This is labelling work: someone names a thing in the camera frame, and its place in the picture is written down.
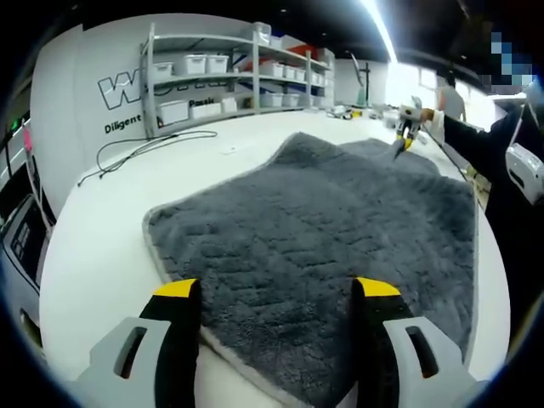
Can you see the white yellow gadget pile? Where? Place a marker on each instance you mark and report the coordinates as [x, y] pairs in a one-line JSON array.
[[344, 112]]

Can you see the grey metal shelf unit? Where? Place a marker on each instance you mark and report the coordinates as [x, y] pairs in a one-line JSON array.
[[256, 76]]

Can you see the rows of white storage bins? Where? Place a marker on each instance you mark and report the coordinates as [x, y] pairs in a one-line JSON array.
[[195, 64]]

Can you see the grey fluffy towel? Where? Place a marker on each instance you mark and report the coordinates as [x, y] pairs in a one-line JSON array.
[[297, 234]]

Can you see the long ceiling light strip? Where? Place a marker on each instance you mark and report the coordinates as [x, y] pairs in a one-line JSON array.
[[380, 25]]

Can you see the person's dark clothed torso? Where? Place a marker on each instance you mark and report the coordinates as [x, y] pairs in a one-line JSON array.
[[523, 238]]

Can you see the pink hanging tag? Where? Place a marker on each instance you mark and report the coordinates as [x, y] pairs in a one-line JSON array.
[[28, 139]]

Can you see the white worn chest device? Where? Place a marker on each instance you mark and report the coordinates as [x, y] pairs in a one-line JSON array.
[[525, 170]]

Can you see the black floor stand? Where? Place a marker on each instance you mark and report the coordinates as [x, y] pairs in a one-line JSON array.
[[361, 91]]

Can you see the person's right hand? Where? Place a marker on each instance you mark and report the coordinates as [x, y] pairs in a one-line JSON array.
[[427, 117]]

